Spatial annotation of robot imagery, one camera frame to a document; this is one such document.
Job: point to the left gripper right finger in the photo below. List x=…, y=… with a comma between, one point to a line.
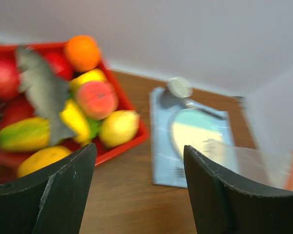
x=224, y=202

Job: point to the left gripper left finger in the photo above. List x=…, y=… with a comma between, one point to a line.
x=50, y=200

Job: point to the clear zip top bag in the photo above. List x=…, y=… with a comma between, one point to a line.
x=269, y=110

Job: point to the orange yellow mango toy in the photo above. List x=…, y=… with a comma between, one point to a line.
x=41, y=159

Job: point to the blue checked cloth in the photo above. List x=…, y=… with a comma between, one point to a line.
x=167, y=166

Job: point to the green yellow mango toy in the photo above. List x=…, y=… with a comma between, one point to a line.
x=27, y=135

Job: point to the blue cream plate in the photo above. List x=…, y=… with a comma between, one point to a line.
x=201, y=131

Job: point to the yellow banana toy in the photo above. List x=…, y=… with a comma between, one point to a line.
x=74, y=118

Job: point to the metal spoon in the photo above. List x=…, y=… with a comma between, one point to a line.
x=205, y=111

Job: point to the yellow lemon toy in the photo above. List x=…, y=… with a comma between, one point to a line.
x=119, y=128

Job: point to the red plastic tray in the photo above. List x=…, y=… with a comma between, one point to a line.
x=19, y=109

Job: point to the grey toy fish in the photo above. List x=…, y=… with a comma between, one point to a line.
x=45, y=91

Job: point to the peach toy fruit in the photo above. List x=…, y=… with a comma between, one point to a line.
x=97, y=99

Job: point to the grey white cup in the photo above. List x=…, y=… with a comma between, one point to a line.
x=177, y=92

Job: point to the yellow pepper toy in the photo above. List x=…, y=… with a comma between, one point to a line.
x=92, y=75

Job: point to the red apple toy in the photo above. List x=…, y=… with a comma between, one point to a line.
x=60, y=65

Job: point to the orange fruit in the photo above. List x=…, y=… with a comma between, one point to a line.
x=82, y=52

